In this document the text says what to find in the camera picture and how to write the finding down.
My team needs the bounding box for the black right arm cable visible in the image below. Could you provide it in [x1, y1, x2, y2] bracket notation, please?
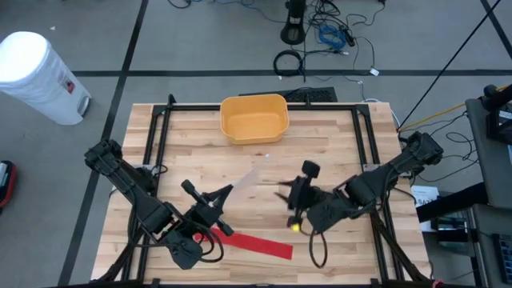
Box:
[308, 230, 329, 270]

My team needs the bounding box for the blue cable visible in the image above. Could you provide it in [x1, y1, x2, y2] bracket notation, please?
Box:
[318, 24, 347, 51]

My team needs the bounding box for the white trash can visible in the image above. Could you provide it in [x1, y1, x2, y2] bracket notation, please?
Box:
[0, 30, 93, 126]

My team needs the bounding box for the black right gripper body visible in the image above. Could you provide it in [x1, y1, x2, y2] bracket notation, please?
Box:
[286, 159, 322, 233]

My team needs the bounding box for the black keyboard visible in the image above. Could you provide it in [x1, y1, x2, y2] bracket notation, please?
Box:
[238, 86, 339, 104]

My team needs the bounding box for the black floor stand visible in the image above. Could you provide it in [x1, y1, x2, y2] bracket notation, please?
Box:
[279, 0, 307, 83]

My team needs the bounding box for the black cable coil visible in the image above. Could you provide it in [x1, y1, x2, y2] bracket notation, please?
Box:
[273, 49, 305, 78]

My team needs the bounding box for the gray desk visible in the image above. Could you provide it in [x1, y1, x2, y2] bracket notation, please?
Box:
[465, 98, 512, 288]

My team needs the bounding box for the yellow cable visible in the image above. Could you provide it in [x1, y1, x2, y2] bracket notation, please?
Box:
[398, 83, 512, 133]

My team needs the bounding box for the red and black device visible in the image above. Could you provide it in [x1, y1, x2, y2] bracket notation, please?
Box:
[0, 159, 18, 210]

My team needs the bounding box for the white paper sheet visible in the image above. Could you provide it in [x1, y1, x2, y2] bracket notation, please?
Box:
[410, 185, 441, 234]

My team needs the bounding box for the red elastic bandage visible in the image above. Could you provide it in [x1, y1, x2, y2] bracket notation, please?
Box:
[194, 226, 295, 261]

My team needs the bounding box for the black aluminium table frame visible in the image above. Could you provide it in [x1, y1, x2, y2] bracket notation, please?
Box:
[95, 94, 435, 288]

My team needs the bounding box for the thin black pole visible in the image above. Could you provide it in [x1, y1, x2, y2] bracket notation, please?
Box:
[398, 0, 503, 131]

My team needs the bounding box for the clear plastic bag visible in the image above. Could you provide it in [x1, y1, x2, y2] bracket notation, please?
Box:
[230, 153, 272, 190]

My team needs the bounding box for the yellow plastic bin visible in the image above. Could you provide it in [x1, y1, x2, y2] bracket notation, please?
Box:
[219, 94, 290, 146]

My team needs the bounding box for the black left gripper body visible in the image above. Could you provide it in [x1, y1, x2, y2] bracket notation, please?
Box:
[180, 179, 236, 237]

